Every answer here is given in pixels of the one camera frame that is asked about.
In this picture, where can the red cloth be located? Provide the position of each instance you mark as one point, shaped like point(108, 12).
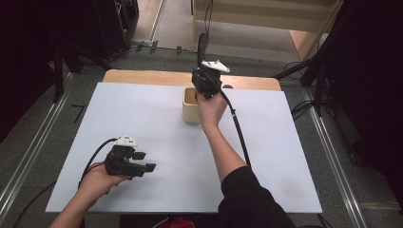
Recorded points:
point(179, 222)

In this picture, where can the metal floor rail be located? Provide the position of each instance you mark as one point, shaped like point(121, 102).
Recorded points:
point(332, 158)
point(34, 148)

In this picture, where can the person's left hand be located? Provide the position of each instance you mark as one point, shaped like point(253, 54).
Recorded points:
point(95, 183)

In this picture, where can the white board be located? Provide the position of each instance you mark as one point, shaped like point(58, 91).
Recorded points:
point(171, 158)

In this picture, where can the wooden table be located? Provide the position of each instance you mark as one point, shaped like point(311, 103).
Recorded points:
point(152, 77)

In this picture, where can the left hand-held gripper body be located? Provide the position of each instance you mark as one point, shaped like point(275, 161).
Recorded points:
point(122, 166)

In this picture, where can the person's black sleeve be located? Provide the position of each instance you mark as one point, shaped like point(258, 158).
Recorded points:
point(250, 202)

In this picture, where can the person's right hand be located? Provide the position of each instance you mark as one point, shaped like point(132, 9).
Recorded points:
point(210, 110)

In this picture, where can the person's dark clothing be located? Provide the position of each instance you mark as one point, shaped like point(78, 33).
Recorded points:
point(139, 221)

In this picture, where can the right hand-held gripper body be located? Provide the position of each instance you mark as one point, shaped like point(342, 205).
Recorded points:
point(207, 82)

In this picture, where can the light wooden furniture frame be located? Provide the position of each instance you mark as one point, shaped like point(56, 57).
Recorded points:
point(269, 19)

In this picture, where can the black metal stand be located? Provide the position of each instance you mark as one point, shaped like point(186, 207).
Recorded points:
point(58, 72)
point(318, 82)

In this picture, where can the beige square cup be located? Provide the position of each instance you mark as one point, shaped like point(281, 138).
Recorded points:
point(189, 110)

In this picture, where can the black cabinet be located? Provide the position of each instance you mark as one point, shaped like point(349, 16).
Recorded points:
point(117, 25)

